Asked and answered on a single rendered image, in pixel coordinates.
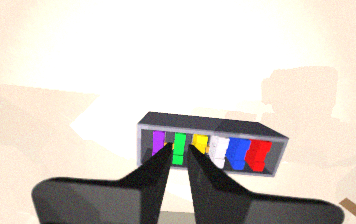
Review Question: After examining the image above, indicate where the green fuse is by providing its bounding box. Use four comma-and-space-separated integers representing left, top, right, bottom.
172, 132, 186, 165

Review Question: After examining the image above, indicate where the yellow fuse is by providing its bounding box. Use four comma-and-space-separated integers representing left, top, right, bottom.
192, 134, 208, 154

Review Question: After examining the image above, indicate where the purple fuse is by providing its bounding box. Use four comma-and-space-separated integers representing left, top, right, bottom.
152, 130, 165, 156

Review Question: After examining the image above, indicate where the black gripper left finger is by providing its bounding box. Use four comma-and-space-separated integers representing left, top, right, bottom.
31, 142, 173, 224

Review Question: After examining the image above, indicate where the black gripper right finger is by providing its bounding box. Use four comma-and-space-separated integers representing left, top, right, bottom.
187, 144, 345, 224

